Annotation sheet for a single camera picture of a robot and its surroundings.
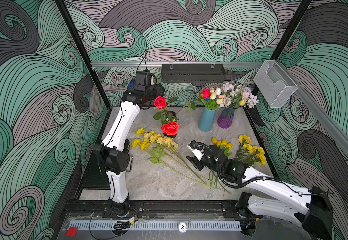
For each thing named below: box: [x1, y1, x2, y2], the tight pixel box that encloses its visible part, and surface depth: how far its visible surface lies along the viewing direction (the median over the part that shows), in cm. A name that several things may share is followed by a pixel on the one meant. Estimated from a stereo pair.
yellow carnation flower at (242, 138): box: [235, 134, 251, 160], surface depth 99 cm
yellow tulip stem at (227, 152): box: [224, 142, 233, 157], surface depth 97 cm
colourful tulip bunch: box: [200, 87, 226, 111], surface depth 87 cm
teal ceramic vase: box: [198, 106, 217, 132], surface depth 98 cm
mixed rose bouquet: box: [153, 96, 196, 136], surface depth 70 cm
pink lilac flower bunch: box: [221, 82, 259, 109], surface depth 89 cm
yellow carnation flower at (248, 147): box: [240, 143, 254, 163], surface depth 94 cm
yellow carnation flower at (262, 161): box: [248, 146, 267, 166], surface depth 89 cm
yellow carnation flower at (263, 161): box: [256, 153, 267, 166], surface depth 89 cm
